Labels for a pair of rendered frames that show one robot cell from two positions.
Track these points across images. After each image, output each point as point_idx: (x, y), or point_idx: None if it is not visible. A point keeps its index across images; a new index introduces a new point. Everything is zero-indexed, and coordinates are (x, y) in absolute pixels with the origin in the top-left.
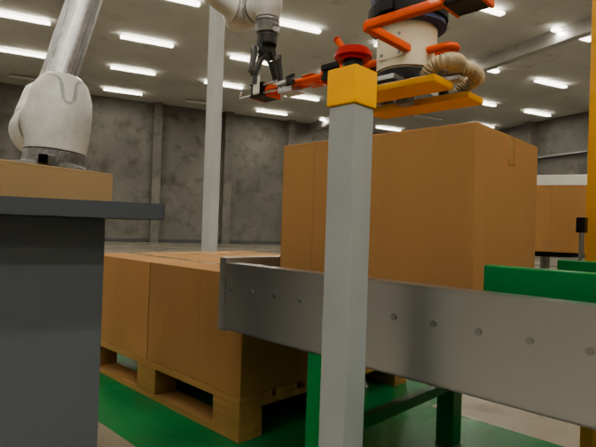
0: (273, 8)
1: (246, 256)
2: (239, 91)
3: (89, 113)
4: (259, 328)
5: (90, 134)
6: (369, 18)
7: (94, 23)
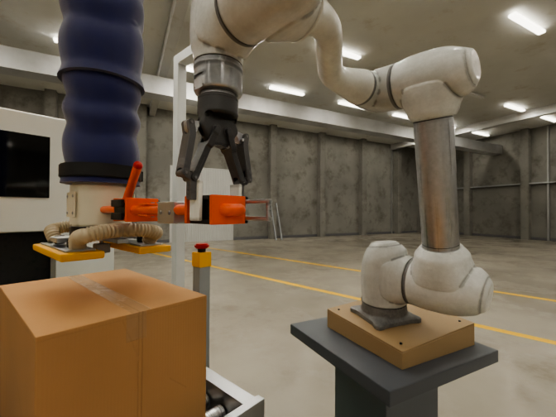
0: None
1: (240, 409)
2: (270, 204)
3: (361, 270)
4: None
5: (364, 285)
6: (139, 176)
7: (420, 167)
